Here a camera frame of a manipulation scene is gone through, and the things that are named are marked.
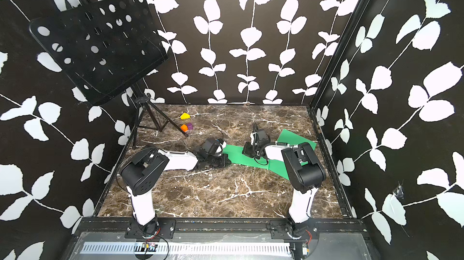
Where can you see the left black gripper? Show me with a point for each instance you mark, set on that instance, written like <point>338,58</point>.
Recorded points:
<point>223,161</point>

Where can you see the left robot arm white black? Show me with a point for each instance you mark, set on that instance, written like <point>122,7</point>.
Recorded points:
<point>142,171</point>

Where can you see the black perforated music stand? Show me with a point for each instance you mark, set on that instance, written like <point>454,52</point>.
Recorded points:
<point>104,48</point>

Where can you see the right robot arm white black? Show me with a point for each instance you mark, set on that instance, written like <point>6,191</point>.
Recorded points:
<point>299,213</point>

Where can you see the white slotted cable duct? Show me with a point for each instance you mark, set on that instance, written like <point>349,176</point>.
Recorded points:
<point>139,248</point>

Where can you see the black front mounting rail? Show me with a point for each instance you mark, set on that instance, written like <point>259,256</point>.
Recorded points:
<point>278,228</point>

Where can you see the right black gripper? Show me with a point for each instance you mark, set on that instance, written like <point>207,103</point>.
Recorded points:
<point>246,150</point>

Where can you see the green rectangular paper sheet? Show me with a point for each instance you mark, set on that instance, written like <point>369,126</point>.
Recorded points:
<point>235,155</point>

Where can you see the yellow toy block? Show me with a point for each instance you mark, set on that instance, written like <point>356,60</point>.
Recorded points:
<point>185,116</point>

